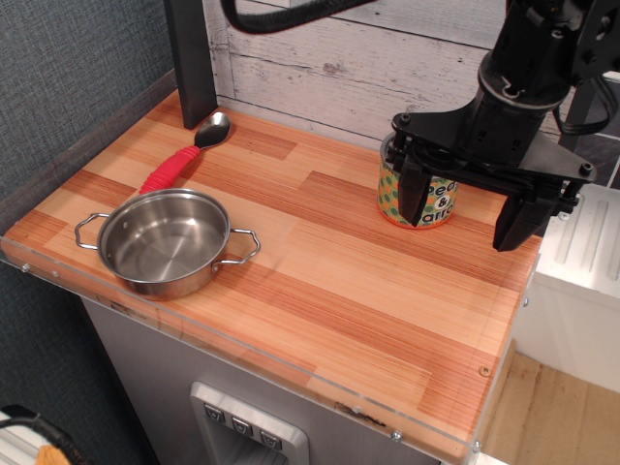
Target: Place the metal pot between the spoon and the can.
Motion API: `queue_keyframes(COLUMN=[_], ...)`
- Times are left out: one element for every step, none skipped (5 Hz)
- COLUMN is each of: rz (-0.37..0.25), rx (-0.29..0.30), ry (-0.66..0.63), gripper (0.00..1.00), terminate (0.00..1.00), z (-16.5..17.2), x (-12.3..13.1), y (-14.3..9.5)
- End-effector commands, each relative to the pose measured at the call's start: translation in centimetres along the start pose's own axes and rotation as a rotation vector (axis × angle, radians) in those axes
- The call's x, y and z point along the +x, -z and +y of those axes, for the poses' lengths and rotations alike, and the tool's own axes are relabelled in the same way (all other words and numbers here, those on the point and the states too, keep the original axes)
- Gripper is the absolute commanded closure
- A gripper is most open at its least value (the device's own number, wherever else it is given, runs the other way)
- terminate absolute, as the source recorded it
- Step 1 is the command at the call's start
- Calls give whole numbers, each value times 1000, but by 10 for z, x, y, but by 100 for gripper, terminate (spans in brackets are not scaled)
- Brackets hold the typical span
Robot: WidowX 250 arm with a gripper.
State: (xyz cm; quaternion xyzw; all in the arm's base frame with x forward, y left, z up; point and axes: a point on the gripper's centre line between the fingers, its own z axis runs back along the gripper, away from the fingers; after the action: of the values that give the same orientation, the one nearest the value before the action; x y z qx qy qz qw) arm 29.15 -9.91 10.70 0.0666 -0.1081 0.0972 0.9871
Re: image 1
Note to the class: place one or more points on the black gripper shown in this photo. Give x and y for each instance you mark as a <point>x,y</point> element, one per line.
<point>495,142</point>

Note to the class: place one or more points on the small steel pot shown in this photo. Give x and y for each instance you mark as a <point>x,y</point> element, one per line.
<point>167,244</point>

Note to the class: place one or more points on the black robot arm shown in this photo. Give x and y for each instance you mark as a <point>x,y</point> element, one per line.
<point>582,37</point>

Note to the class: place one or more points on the peas and carrots can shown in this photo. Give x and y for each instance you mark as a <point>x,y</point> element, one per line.
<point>440,202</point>

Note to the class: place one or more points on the white toy sink unit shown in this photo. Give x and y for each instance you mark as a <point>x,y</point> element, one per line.
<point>569,319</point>

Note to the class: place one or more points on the clear acrylic edge guard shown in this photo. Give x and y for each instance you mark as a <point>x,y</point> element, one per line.
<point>393,375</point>

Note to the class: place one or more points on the silver dispenser panel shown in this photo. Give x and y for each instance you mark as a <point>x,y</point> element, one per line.
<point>235,432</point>

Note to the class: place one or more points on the grey toy fridge cabinet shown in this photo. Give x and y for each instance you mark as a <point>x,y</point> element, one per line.
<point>157,372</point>

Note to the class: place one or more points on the orange object bottom left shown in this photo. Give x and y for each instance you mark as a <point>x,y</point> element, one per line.
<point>51,455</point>

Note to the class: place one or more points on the black white object bottom left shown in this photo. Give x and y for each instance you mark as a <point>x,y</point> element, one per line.
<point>23,432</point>

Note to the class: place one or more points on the dark right frame post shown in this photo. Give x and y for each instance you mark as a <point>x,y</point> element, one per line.
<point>593,107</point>

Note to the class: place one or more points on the dark frame post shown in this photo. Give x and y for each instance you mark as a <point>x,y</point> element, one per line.
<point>593,107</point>
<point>192,61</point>

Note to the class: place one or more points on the red handled metal spoon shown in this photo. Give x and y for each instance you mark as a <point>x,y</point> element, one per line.
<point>213,131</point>

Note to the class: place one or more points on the dark left frame post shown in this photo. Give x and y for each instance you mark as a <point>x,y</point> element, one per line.
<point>192,61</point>

